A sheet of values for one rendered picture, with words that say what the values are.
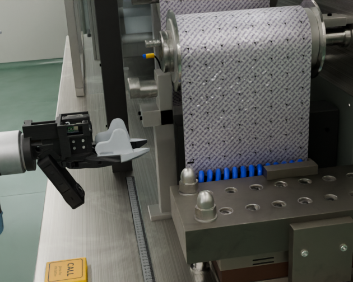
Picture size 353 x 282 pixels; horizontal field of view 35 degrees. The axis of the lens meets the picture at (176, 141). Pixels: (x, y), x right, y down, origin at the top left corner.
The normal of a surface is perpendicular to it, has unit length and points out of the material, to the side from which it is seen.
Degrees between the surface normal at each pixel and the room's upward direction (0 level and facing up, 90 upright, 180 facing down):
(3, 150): 60
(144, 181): 0
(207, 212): 90
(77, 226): 0
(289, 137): 90
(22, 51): 90
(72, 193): 90
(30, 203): 0
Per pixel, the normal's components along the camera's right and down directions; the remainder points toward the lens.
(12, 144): 0.07, -0.44
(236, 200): -0.05, -0.93
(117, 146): 0.05, 0.35
